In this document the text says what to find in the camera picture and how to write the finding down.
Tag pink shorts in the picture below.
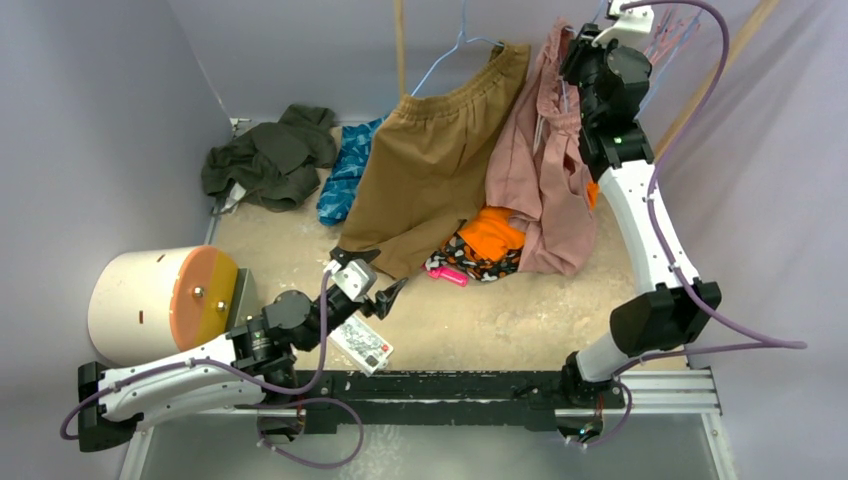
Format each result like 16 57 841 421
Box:
485 18 596 275

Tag light blue wire hanger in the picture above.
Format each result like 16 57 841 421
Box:
560 77 570 114

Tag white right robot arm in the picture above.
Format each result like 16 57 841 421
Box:
560 23 722 407

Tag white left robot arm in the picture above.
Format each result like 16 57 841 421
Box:
60 248 407 452

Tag camouflage patterned shorts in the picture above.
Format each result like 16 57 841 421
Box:
422 233 522 282

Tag dark green shorts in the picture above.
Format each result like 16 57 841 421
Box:
200 104 338 212

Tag blue patterned shorts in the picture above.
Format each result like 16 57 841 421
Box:
316 116 386 226

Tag tan khaki shorts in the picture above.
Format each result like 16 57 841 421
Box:
338 43 532 279

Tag orange shorts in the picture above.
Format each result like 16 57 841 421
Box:
456 157 601 275

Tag light blue hanger holding shorts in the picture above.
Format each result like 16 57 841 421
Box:
410 0 504 97

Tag clear plastic packet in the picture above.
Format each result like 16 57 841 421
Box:
328 315 394 377

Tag pink plastic clip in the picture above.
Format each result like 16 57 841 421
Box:
425 266 469 287

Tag white cylindrical bin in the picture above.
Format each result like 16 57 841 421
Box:
88 247 200 366

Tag wooden clothes rack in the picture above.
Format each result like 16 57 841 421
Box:
390 1 791 156

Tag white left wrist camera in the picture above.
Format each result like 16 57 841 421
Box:
323 260 378 302

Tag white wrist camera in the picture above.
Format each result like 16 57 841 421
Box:
591 0 655 47
323 260 378 302

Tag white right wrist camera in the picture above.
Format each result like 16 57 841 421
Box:
591 0 655 47

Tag white pink shorts drawstring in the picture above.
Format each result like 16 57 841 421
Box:
531 113 568 157

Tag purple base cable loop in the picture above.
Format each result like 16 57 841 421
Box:
255 387 368 467

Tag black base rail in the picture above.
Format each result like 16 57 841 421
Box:
255 366 611 434

